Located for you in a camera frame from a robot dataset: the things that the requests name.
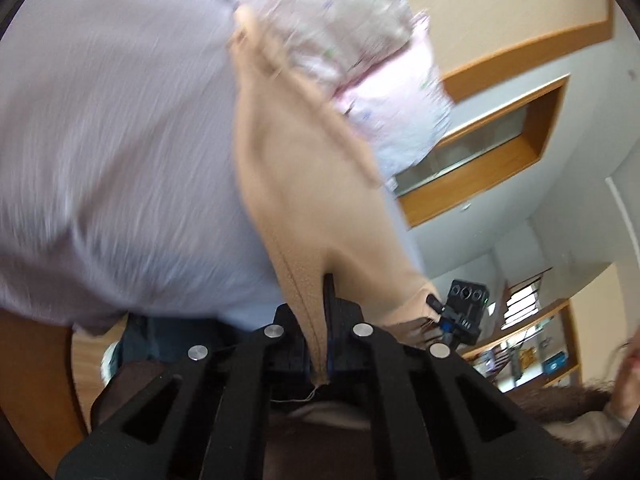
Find lavender bed sheet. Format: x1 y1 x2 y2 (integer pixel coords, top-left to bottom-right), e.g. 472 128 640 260
1 0 286 333

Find wooden stair railing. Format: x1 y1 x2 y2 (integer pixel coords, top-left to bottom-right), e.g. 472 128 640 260
500 269 550 330

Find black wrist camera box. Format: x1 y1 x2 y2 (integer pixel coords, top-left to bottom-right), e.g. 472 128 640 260
446 280 490 330

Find tan fleece garment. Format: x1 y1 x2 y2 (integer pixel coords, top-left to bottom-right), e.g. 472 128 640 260
229 6 435 385

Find wooden wall shelf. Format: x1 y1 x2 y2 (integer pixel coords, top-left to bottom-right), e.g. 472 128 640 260
459 299 582 393

